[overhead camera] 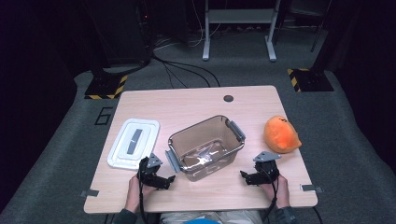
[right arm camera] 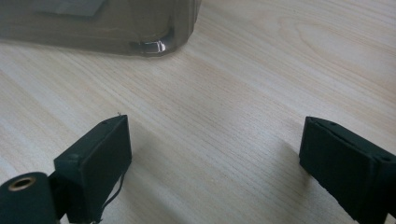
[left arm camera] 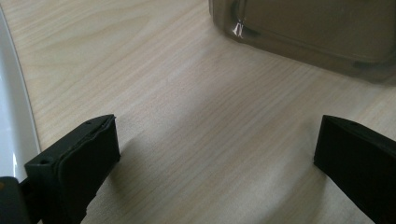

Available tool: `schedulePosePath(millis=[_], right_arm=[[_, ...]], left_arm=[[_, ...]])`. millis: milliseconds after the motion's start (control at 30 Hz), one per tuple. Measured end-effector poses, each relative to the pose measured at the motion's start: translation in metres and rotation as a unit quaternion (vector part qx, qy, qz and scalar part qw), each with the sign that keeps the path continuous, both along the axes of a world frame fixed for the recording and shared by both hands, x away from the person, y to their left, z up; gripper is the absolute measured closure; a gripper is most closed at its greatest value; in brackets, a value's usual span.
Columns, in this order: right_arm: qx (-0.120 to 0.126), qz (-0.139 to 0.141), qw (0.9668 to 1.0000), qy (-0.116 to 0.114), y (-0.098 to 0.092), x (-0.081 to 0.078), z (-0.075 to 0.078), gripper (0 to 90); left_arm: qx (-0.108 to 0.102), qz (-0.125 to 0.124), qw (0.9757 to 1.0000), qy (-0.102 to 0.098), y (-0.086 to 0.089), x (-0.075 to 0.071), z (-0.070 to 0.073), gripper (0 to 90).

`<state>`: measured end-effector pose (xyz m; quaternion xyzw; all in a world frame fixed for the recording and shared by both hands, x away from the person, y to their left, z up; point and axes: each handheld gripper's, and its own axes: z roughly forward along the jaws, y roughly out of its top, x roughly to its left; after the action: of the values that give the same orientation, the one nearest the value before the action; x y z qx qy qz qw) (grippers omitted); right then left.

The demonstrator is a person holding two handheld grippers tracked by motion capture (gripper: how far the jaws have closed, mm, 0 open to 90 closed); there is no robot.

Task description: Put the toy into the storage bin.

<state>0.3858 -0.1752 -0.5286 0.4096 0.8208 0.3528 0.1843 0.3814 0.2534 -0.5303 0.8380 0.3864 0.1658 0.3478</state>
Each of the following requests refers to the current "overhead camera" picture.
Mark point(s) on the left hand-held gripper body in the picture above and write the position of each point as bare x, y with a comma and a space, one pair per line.
148, 172

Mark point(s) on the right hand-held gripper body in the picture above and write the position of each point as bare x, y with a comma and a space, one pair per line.
267, 171

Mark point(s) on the orange plush toy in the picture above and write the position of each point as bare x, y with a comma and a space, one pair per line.
280, 137

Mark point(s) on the brown transparent storage box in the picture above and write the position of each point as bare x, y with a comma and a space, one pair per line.
205, 146

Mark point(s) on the person's right hand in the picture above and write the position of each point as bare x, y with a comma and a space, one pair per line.
281, 193

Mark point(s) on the person's left hand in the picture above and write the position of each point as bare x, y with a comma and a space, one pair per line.
134, 196

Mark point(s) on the grey tape piece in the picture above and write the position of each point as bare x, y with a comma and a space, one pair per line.
89, 193
311, 188

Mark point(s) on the blue round object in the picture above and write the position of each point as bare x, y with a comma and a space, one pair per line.
201, 221

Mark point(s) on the round black table grommet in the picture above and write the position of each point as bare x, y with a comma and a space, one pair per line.
228, 98

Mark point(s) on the black stand base hazard stripes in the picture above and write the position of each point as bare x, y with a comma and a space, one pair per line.
311, 80
102, 88

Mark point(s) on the black computer tower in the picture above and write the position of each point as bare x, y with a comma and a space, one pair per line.
124, 31

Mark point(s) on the white metal desk frame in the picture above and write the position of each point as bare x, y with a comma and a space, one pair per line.
238, 15

